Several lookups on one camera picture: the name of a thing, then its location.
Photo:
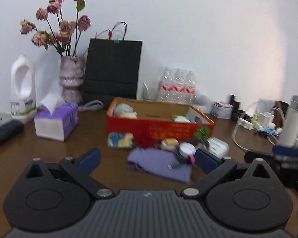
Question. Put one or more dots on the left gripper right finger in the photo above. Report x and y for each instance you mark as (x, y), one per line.
(241, 195)

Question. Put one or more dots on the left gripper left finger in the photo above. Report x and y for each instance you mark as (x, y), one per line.
(55, 195)

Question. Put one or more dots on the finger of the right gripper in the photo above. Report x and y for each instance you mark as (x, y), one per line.
(286, 151)

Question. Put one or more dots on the cotton buds box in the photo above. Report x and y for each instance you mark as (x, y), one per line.
(218, 147)

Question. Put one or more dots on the blue yellow sponge toy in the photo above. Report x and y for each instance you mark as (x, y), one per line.
(120, 140)

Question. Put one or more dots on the purple woven cloth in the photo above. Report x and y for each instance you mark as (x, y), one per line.
(159, 163)

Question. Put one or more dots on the green tissue packet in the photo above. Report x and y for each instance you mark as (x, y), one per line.
(180, 119)

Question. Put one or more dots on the iridescent plastic bag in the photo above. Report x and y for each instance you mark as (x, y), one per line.
(121, 109)

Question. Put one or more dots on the red fabric rose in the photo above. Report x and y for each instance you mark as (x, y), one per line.
(145, 140)

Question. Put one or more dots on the yellow white plush toy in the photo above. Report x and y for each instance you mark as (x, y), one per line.
(129, 115)

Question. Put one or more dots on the white thermos bottle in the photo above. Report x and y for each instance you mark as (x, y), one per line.
(290, 127)

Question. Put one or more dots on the green spray bottle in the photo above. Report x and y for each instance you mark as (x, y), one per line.
(254, 121)

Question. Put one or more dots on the black small bottle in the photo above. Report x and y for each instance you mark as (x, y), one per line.
(236, 111)

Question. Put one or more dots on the purple tissue pack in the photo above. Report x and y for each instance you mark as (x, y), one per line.
(57, 119)

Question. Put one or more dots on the white tin box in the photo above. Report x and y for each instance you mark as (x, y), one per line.
(221, 110)

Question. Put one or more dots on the dark blue case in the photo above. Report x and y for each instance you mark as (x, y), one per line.
(10, 129)

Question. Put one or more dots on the white robot speaker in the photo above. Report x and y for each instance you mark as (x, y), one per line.
(201, 102)

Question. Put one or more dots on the white detergent jug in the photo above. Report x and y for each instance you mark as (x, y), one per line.
(22, 93)

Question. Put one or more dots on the right water bottle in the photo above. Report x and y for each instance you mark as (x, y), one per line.
(190, 88)

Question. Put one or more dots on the water bottle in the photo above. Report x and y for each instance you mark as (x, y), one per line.
(165, 87)
(190, 88)
(178, 87)

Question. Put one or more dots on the middle water bottle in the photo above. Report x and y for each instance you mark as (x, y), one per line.
(178, 87)

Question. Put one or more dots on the pink ceramic vase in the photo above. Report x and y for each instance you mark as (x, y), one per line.
(71, 78)

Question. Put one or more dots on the red cardboard box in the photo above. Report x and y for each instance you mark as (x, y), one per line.
(156, 118)

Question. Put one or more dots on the left water bottle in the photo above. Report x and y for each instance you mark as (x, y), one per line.
(165, 87)

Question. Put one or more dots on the glass cup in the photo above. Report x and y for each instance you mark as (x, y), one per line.
(148, 93)

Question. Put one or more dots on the black paper bag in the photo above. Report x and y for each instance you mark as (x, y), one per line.
(112, 67)

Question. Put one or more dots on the dried pink roses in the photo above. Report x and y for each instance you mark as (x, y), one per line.
(63, 35)

